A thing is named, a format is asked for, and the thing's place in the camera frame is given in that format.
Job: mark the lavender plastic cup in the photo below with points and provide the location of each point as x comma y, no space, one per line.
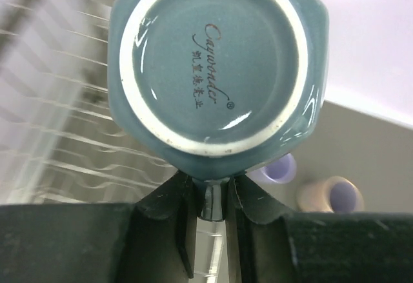
281,171

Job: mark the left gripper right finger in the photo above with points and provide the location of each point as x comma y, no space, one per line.
269,242

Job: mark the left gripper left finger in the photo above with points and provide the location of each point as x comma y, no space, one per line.
152,240

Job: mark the pink mug lavender inside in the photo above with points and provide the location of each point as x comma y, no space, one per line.
334,194

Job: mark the teal ceramic mug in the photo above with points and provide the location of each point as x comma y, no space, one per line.
217,88

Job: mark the steel dish rack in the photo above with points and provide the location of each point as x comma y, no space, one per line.
59,142

